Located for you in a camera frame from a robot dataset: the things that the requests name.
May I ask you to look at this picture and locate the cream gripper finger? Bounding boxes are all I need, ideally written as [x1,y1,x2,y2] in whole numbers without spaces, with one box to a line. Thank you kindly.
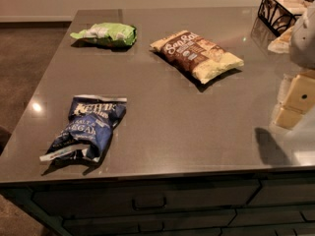
[283,70,315,114]
[274,104,303,130]

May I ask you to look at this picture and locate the blue Kettle chip bag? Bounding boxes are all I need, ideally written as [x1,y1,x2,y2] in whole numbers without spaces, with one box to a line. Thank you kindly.
[39,94,127,163]

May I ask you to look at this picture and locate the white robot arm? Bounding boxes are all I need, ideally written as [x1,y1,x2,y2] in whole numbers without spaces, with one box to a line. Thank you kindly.
[274,3,315,130]

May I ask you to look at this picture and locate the brown and yellow chip bag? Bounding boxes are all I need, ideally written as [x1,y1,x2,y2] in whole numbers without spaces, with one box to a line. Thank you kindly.
[151,30,244,85]

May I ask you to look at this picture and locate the green chip bag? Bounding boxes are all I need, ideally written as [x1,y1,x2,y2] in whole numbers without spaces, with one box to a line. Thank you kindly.
[70,23,137,47]

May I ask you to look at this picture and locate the cream snack packet by basket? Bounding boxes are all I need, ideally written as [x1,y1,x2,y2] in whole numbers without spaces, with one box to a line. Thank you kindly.
[268,27,293,54]

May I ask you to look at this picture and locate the grey counter cabinet with drawers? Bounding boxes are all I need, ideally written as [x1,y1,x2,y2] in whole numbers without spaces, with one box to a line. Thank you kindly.
[1,174,315,236]

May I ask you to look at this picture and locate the black wire basket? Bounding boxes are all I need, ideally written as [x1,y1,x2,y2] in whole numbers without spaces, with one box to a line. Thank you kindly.
[258,0,313,36]

